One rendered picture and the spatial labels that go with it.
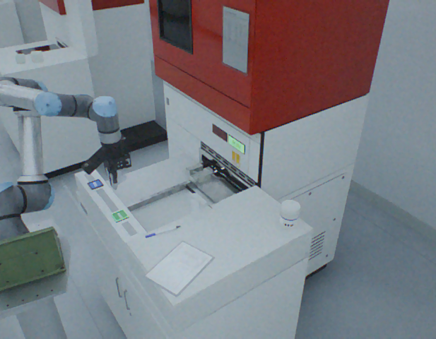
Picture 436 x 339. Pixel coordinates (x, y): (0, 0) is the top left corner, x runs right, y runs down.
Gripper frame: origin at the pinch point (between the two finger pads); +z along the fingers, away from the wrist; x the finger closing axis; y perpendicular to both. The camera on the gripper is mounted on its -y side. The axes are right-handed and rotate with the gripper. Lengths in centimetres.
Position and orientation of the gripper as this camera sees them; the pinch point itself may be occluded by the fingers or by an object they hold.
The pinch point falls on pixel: (112, 187)
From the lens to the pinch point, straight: 160.7
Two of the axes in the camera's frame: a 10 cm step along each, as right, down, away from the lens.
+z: 0.0, 8.3, 5.6
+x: -5.8, -4.6, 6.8
